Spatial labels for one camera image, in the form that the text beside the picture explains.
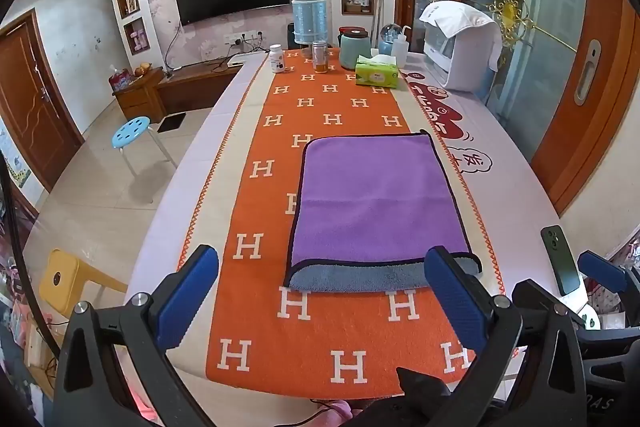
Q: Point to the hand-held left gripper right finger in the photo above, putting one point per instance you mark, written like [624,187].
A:
[457,302]

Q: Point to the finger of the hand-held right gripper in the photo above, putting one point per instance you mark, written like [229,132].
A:
[600,268]

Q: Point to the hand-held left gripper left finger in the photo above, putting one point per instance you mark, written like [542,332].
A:
[187,292]

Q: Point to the purple towel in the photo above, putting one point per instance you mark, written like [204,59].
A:
[380,197]

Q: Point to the dark green smartphone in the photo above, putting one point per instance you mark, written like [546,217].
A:
[560,263]

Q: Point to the orange patterned blanket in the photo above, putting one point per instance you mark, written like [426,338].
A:
[240,212]

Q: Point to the yellow plastic stool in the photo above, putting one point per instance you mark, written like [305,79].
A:
[65,279]

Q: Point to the blue plastic stool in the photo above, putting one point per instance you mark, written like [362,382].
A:
[131,132]

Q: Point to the black floor mat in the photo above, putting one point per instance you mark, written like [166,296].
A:
[171,123]

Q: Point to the wooden sliding door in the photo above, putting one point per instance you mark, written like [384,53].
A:
[590,97]

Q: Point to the small wooden side cabinet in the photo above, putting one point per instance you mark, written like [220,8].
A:
[137,99]

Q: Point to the wooden TV cabinet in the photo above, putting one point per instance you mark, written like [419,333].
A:
[200,84]

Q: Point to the pink snack package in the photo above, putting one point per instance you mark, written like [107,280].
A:
[119,80]

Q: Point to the white set-top box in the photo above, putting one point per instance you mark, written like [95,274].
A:
[242,60]

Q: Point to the green tissue box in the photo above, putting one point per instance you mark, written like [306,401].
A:
[377,76]

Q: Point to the white countertop appliance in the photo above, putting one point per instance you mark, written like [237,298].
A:
[465,62]

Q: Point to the glass door with gold ornament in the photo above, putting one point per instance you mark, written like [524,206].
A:
[530,32]

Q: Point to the white pill bottle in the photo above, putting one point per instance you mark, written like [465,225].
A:
[277,59]

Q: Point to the white squeeze bottle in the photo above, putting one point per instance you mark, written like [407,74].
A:
[399,52]

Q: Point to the glass jar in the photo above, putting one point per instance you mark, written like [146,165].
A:
[320,57]

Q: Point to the teal canister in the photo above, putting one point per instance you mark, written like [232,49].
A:
[353,51]

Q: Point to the snow globe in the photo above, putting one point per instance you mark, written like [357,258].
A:
[387,38]

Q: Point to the white appliance with cloth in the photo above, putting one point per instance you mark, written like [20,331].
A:
[457,18]

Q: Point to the blue transparent bucket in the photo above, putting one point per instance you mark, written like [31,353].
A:
[308,21]

